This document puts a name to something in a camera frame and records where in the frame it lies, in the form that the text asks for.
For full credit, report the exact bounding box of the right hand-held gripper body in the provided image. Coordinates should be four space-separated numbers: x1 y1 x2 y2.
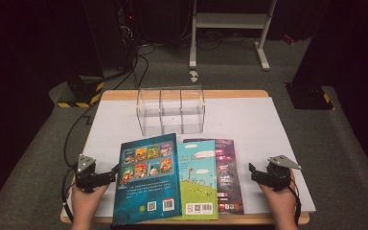
258 154 302 193

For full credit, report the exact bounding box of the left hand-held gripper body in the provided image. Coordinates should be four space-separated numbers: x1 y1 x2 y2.
74 153 112 194

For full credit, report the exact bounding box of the purple magazine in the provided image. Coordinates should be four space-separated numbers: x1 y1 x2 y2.
182 138 245 216

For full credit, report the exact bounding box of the dark blue hardcover book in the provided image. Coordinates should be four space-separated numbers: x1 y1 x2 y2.
111 132 183 227

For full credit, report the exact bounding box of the green and light-blue picture book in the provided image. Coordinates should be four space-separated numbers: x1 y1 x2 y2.
172 139 220 221

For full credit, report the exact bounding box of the clear acrylic book rack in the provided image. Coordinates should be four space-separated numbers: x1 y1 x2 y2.
136 84 206 137

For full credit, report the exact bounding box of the person's left hand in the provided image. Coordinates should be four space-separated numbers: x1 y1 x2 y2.
70 183 109 221

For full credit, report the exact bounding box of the person's right hand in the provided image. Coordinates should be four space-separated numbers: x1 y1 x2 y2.
258 169 299 221

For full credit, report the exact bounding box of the white table mat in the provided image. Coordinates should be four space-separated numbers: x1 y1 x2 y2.
62 96 317 219

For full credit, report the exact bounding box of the black base with yellow stripes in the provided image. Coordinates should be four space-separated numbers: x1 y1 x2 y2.
56 76 106 109

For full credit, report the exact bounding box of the black base with yellow corner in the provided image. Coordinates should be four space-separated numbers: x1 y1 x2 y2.
284 81 335 111

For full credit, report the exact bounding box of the white metal stand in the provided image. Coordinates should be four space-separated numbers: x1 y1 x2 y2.
188 0 278 72

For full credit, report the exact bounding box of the left hand-held gripper cable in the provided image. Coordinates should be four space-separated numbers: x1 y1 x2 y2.
59 163 79 223

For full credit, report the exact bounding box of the hand-held gripper cable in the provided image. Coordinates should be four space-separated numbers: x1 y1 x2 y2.
59 163 79 223
287 177 303 228

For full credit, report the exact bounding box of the right hand-held gripper cable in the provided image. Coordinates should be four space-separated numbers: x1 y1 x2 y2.
287 177 303 228

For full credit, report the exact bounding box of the black floor cable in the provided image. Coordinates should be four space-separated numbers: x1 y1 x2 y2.
62 43 157 171

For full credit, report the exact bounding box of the dark equipment with cables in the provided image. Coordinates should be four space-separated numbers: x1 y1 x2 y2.
115 0 142 71

